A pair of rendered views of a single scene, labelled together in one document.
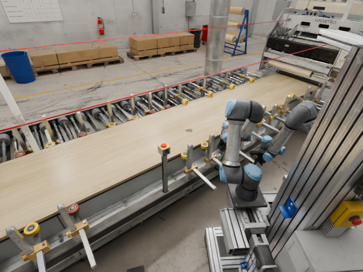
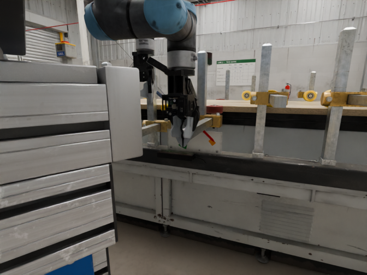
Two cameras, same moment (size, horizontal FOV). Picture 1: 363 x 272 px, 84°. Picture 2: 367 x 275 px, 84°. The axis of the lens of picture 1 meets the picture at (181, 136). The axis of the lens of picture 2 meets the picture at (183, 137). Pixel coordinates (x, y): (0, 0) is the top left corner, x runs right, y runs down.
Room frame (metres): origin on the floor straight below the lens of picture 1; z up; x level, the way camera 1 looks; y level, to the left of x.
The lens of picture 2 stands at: (1.06, -1.21, 0.97)
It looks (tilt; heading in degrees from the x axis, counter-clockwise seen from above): 13 degrees down; 58
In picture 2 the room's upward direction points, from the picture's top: straight up
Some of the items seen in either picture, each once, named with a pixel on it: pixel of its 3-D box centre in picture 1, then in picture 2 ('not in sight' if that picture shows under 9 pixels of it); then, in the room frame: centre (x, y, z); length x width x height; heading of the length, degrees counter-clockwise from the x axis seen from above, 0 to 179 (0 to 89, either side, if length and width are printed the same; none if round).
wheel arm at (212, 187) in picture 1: (197, 174); not in sight; (1.27, -0.16, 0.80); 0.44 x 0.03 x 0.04; 38
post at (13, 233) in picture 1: (28, 249); not in sight; (0.55, 0.91, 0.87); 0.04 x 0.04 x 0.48; 38
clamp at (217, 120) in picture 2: not in sight; (206, 120); (1.63, -0.49, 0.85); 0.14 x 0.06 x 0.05; 128
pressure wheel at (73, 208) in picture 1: (74, 212); not in sight; (0.82, 0.75, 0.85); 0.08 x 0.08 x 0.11
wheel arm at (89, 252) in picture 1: (83, 237); not in sight; (0.66, 0.63, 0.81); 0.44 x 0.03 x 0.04; 38
